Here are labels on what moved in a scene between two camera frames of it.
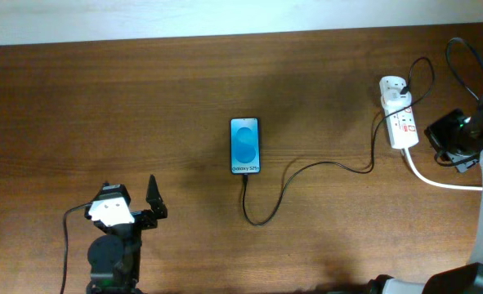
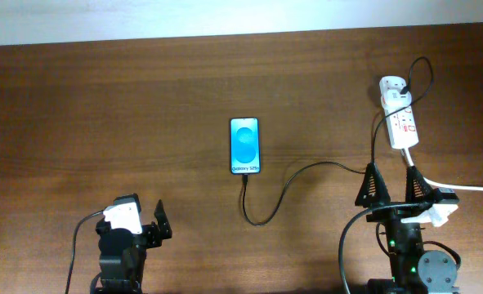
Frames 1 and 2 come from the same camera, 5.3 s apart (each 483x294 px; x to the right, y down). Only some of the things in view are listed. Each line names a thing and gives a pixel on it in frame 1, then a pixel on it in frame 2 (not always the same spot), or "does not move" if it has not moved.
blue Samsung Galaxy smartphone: [245, 145] does not move
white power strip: [402, 126] does not move
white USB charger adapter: [394, 100] does not move
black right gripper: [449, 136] to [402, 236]
